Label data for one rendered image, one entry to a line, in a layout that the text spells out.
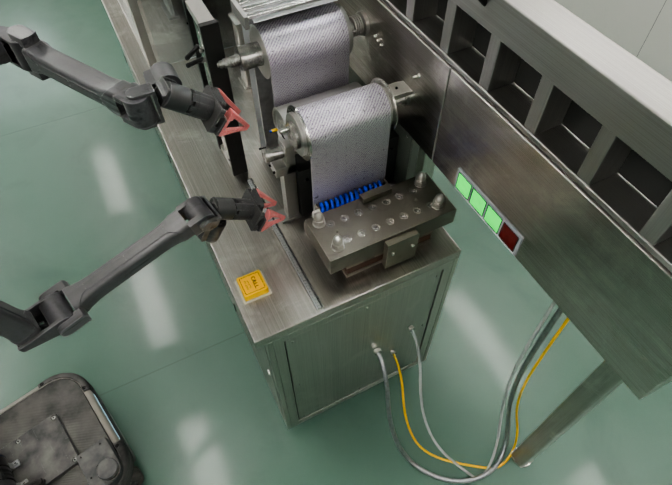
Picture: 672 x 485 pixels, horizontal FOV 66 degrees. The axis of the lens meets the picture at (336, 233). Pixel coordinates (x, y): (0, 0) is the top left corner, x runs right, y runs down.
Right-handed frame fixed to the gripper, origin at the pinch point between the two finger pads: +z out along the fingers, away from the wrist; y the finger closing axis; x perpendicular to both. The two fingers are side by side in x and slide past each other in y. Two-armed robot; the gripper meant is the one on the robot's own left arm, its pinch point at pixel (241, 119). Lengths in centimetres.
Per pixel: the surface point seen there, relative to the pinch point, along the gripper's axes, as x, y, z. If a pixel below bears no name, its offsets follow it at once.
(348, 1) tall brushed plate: 30, -34, 35
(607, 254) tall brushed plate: 31, 69, 35
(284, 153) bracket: -6.2, -1.4, 18.5
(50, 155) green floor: -149, -180, 28
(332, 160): 0.2, 6.6, 26.6
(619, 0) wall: 109, -108, 273
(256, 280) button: -37.9, 15.8, 21.0
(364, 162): 2.5, 6.5, 37.6
